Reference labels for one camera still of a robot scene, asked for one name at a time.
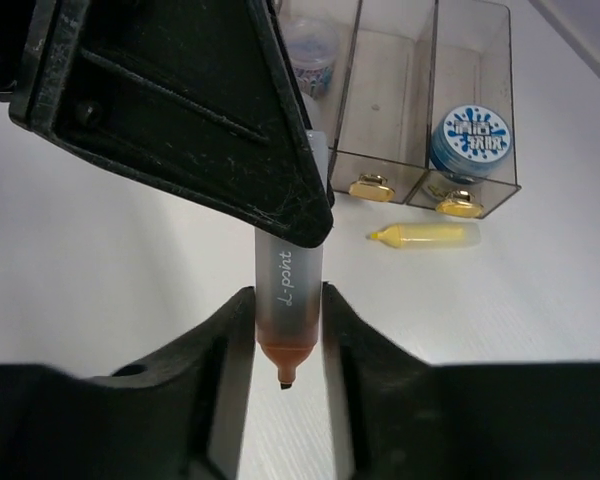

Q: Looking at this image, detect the smoky clear drawer organizer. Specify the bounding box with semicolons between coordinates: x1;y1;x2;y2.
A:
274;1;520;219

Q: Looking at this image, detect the blue slime jar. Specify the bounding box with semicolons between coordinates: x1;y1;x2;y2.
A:
429;104;514;185

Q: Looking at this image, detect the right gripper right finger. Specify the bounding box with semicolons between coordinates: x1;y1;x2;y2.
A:
322;285;600;479

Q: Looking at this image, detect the orange tip marker pen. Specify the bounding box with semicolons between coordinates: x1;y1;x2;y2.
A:
254;128;329;392

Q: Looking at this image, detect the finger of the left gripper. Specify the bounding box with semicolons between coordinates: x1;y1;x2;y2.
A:
0;0;333;248

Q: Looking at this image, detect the yellow highlighter pen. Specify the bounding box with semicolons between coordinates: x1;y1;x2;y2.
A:
367;222;481;250

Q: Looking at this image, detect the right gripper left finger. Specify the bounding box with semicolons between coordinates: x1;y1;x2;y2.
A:
0;287;255;479

